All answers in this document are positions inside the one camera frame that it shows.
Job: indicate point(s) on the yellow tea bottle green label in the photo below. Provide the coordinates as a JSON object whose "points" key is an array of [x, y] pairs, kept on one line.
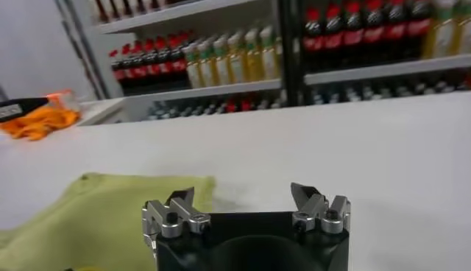
{"points": [[270, 59], [464, 31], [441, 33], [254, 62], [193, 71], [237, 64], [207, 69], [222, 67]]}

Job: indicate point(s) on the white side table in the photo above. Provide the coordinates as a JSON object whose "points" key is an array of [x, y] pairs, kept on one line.
{"points": [[101, 110]]}

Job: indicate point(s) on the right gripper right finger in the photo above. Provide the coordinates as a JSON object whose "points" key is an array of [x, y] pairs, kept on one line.
{"points": [[324, 215]]}

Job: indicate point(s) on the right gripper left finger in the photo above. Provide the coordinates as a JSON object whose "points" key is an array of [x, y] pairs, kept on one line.
{"points": [[173, 217]]}

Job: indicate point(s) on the crumpled orange cloth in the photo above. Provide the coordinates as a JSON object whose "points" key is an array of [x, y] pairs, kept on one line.
{"points": [[40, 123]]}

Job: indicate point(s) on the cola bottle red cap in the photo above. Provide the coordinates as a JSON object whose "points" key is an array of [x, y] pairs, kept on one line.
{"points": [[353, 37], [333, 39], [118, 74], [152, 70], [140, 71], [313, 42], [179, 65], [417, 27], [373, 34], [165, 67], [129, 73], [395, 31]]}

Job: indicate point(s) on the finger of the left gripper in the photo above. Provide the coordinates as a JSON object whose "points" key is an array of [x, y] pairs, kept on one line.
{"points": [[18, 108]]}

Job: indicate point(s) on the yellow-green t-shirt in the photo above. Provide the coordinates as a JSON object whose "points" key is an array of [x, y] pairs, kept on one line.
{"points": [[92, 221]]}

